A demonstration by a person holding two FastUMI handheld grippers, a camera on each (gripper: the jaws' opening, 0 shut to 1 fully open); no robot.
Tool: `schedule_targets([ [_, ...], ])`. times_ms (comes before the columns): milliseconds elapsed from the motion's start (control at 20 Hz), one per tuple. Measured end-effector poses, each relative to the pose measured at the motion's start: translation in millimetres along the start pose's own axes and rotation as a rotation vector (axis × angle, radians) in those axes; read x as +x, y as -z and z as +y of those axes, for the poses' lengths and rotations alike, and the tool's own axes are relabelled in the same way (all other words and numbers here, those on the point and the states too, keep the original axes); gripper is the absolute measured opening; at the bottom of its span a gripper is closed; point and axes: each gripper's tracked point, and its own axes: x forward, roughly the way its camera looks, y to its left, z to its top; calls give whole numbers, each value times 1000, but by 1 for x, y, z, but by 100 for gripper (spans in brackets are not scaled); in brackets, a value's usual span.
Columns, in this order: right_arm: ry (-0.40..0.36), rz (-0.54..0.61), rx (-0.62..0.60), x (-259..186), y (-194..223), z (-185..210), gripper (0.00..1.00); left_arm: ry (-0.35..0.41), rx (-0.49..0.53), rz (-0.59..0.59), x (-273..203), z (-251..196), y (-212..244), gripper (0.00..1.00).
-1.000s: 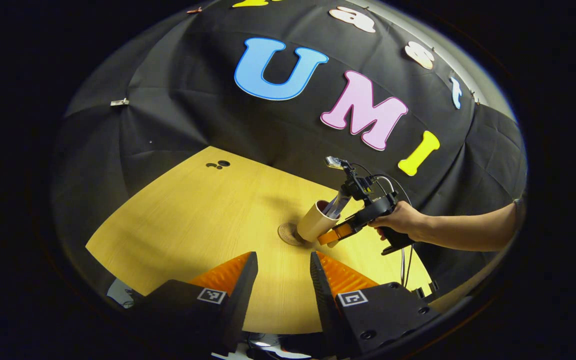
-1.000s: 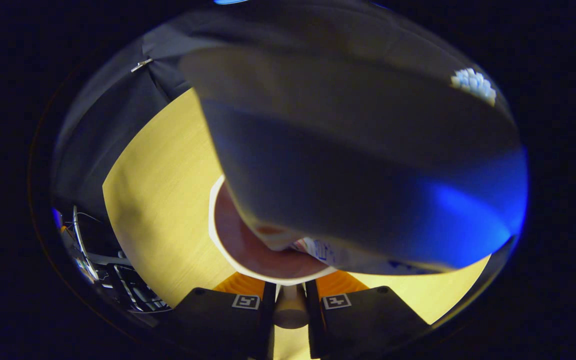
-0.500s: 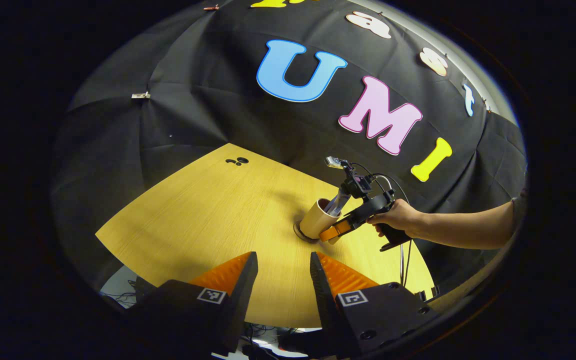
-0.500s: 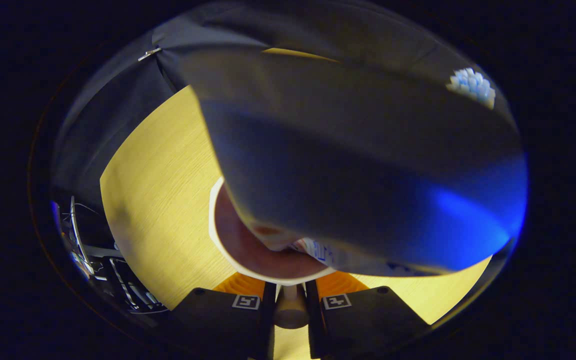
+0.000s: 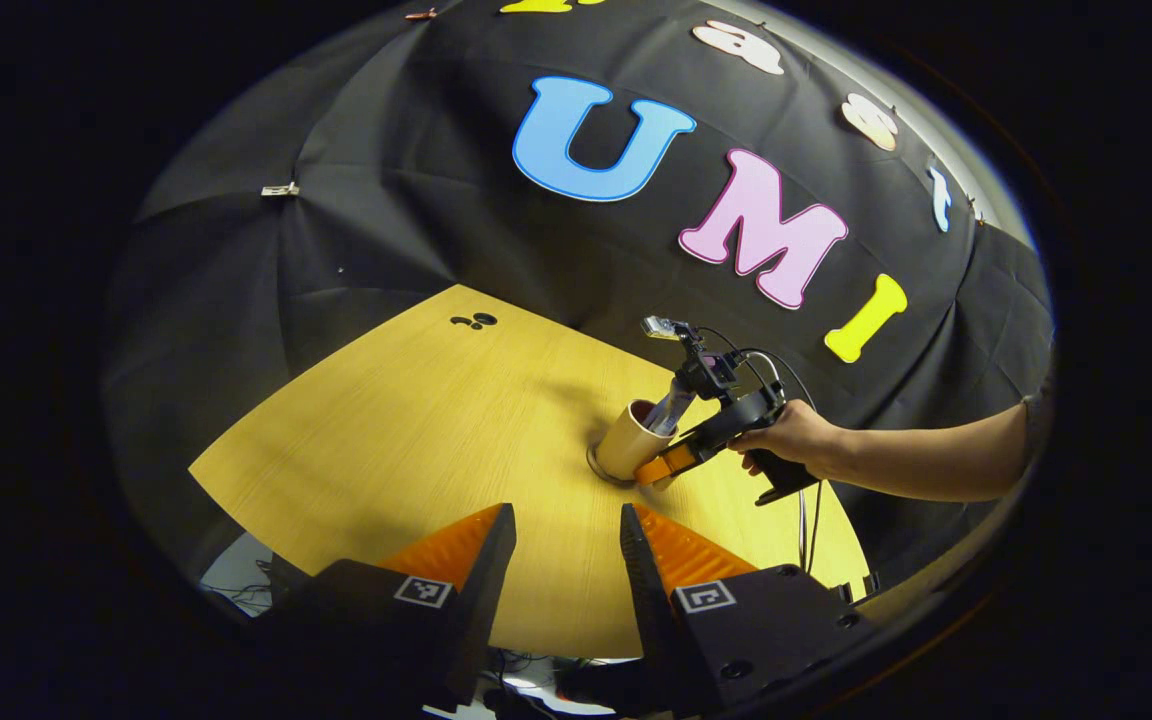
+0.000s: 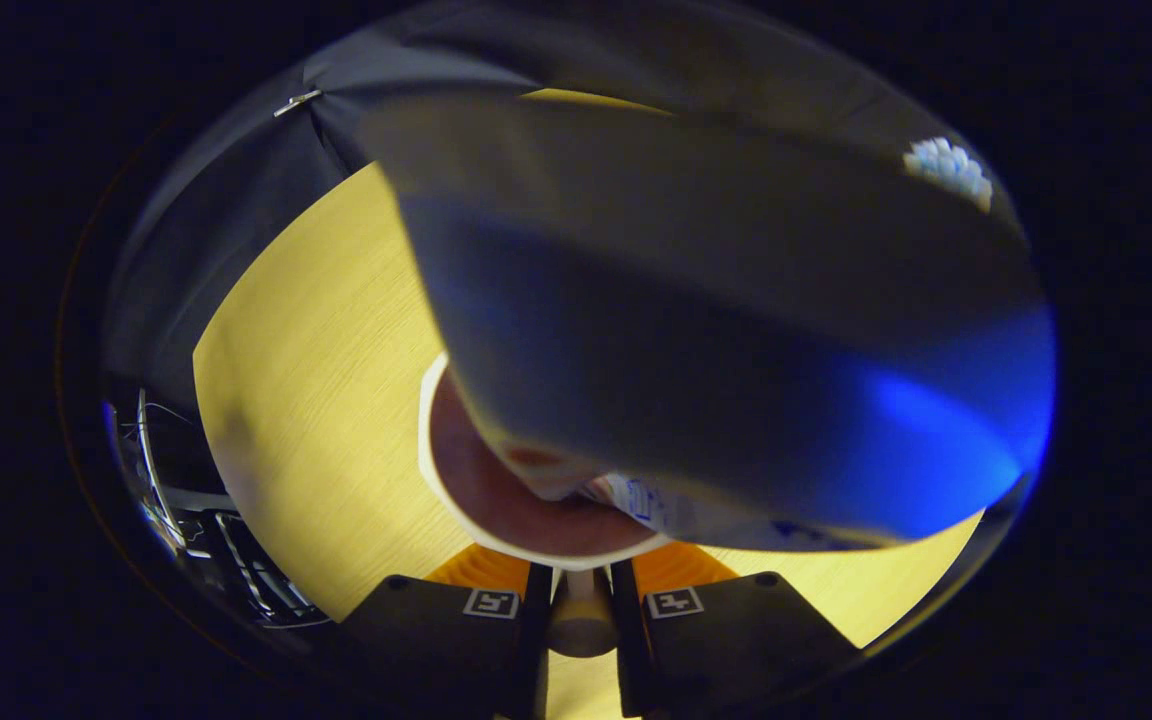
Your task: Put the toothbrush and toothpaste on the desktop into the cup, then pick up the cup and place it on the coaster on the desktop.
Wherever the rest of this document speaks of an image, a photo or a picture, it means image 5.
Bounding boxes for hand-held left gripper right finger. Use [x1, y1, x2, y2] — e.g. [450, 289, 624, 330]
[620, 503, 882, 716]

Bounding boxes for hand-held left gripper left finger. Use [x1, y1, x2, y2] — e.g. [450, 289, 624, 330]
[256, 503, 518, 716]

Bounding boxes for beige cup with handle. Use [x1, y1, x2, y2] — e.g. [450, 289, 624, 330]
[593, 399, 682, 491]

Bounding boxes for round brown coaster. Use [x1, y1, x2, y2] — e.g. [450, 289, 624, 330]
[586, 445, 649, 490]

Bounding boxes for wooden desktop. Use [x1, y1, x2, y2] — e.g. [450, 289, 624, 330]
[188, 284, 872, 661]

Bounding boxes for black backdrop cloth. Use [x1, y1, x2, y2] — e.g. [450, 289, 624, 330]
[101, 0, 1055, 601]

